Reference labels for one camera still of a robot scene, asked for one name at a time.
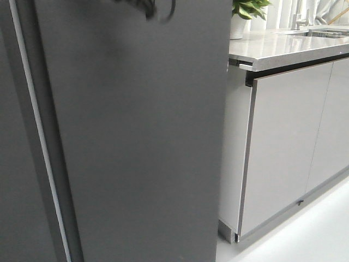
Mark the grey kitchen counter cabinet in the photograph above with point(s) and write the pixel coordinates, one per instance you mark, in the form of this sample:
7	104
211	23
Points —
285	135

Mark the green potted plant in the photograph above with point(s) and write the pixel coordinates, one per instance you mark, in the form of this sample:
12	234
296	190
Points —
249	9

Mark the white plant pot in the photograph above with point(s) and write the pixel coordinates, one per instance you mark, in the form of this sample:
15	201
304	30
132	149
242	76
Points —
237	27

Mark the left grey fridge door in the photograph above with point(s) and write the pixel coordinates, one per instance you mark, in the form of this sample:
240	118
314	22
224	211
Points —
37	216

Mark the dark grey fridge door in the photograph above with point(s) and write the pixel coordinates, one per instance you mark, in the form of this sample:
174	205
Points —
140	109

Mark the silver kitchen faucet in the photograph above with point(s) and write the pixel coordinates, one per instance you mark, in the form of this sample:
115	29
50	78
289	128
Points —
297	20

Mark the steel kitchen sink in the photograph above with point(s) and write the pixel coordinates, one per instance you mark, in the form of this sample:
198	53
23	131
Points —
324	32

